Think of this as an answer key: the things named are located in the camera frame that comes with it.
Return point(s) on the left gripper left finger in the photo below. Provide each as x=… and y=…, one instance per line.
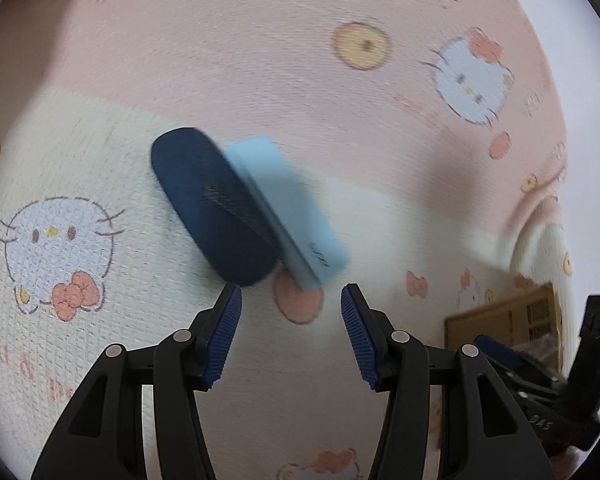
x=99, y=435

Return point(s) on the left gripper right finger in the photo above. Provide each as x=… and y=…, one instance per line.
x=484, y=434

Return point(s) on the light blue glasses case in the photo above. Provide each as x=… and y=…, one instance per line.
x=312, y=251

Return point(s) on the dark blue denim case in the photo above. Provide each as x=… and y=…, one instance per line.
x=215, y=206

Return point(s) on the cardboard box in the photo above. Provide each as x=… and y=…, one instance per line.
x=529, y=321

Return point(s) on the pink Hello Kitty blanket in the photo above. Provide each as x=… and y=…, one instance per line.
x=421, y=141

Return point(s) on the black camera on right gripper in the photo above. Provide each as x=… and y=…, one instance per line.
x=597, y=349

